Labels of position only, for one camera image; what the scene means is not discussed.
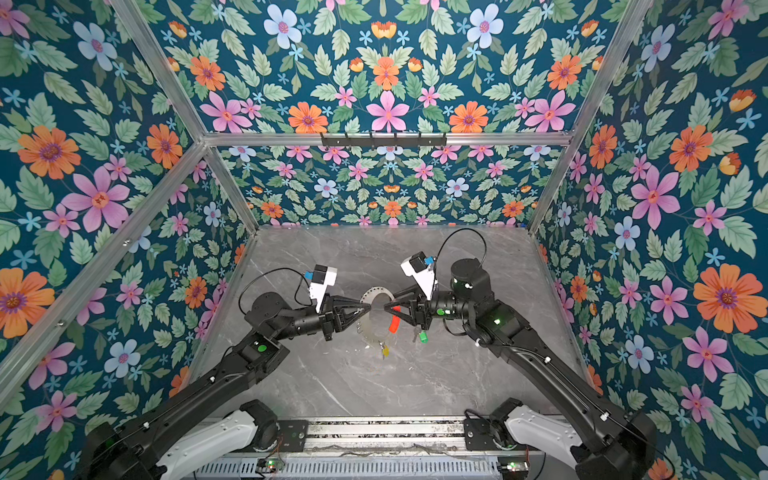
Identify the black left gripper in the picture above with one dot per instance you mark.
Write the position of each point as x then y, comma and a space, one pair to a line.
333, 317

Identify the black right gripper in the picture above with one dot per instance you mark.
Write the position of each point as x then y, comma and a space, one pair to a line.
420, 308

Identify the silver keyring with red grip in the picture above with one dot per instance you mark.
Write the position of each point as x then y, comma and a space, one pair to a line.
371, 327

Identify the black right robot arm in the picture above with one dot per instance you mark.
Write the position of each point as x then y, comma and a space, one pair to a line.
499, 328

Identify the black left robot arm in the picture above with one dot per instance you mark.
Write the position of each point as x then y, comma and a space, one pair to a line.
110, 452

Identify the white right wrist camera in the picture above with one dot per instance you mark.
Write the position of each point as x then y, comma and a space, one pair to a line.
421, 268

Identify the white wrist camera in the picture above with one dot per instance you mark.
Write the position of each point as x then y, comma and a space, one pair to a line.
421, 268
320, 279

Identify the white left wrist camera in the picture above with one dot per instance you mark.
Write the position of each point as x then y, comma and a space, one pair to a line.
320, 279

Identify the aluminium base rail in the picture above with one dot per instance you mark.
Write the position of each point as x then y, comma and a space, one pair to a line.
384, 435

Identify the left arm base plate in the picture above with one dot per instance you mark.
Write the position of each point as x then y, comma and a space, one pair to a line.
286, 436

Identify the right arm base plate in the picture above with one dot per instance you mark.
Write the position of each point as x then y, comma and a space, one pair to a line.
479, 435

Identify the white vented cable duct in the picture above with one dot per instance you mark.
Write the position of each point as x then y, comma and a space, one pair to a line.
416, 467

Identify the aluminium frame bars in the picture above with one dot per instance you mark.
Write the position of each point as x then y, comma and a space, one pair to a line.
143, 143

